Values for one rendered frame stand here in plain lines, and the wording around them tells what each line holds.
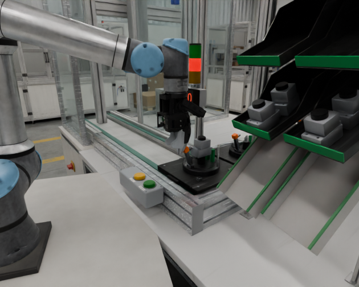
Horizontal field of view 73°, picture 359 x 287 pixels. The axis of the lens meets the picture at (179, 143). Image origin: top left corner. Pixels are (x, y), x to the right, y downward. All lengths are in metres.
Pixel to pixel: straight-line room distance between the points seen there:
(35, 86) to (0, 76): 5.22
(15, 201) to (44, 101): 5.37
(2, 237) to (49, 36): 0.49
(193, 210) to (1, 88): 0.60
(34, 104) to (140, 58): 5.52
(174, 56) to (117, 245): 0.56
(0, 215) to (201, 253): 0.51
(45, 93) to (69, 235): 5.31
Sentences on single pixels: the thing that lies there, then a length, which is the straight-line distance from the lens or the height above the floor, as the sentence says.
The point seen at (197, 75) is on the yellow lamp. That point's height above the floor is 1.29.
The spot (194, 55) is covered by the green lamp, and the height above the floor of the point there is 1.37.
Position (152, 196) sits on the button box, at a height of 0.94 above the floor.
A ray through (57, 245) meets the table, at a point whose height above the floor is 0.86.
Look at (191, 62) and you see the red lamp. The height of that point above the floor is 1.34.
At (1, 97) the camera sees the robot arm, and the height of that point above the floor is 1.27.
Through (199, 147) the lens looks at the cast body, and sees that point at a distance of 0.88.
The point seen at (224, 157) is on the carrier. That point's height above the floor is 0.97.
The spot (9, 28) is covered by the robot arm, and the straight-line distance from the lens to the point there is 0.63.
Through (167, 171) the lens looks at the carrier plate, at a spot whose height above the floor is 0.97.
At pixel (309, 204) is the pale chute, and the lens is 0.65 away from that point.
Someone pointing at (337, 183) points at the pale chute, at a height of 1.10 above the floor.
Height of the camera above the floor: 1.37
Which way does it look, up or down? 20 degrees down
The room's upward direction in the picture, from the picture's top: straight up
